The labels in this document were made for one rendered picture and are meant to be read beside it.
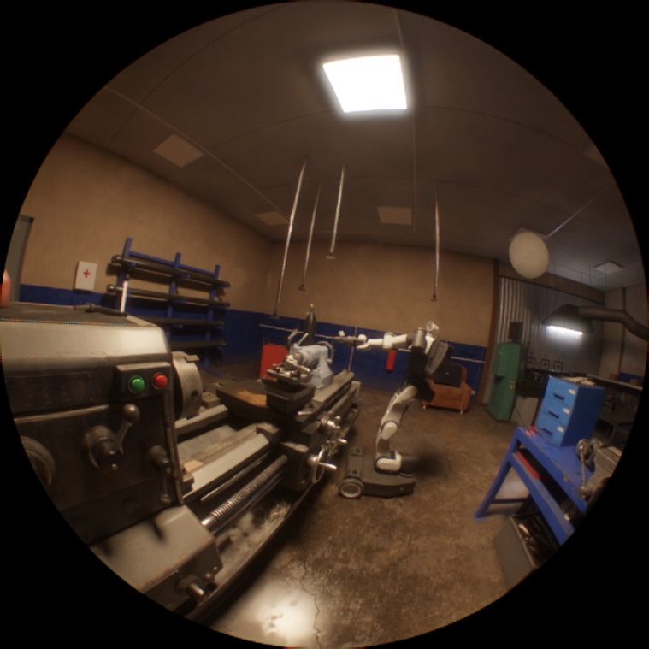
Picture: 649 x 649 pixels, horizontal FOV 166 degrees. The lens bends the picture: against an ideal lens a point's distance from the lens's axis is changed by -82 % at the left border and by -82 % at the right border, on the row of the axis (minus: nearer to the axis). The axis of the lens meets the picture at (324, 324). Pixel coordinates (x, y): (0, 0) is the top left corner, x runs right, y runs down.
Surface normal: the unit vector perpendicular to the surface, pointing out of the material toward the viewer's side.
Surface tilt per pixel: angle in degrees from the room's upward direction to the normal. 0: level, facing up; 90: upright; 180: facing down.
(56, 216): 90
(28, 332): 45
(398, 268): 90
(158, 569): 32
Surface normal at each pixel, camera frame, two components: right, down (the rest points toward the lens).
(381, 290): -0.34, -0.03
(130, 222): 0.93, 0.15
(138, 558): 0.61, -0.76
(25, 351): 0.76, -0.60
